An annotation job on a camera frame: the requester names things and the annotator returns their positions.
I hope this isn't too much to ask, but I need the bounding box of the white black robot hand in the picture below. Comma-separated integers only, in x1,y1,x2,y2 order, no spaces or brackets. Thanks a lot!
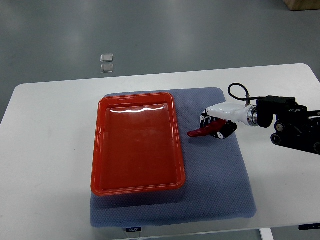
199,102,258,139

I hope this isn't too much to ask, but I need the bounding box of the red pepper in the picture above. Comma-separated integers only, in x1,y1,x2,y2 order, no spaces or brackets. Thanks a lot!
187,119,226,138

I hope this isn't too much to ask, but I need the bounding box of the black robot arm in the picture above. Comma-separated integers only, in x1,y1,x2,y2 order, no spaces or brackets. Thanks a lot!
256,95,320,155

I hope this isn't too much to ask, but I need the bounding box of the red plastic tray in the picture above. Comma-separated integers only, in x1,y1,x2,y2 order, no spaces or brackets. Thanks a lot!
91,92,186,197

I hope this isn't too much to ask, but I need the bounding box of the blue grey cushion mat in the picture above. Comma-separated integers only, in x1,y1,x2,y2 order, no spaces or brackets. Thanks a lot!
90,87,257,228

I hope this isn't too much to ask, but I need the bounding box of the cardboard box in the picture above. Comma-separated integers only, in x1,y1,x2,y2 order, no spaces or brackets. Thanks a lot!
283,0,320,11

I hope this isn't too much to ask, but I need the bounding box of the lower metal floor plate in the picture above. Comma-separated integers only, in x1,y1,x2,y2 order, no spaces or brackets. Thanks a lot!
100,63,114,73

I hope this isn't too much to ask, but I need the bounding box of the metal floor plate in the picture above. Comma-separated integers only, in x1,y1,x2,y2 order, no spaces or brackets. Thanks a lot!
100,53,114,63
100,63,114,73

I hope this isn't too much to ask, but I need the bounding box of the upper metal floor plate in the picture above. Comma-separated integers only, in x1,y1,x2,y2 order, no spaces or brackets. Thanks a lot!
100,53,114,63

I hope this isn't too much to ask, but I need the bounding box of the black cushion label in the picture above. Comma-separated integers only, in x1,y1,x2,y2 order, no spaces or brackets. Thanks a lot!
125,227,142,233

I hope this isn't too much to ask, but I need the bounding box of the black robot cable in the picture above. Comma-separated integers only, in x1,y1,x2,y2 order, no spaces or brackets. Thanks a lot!
227,82,258,108

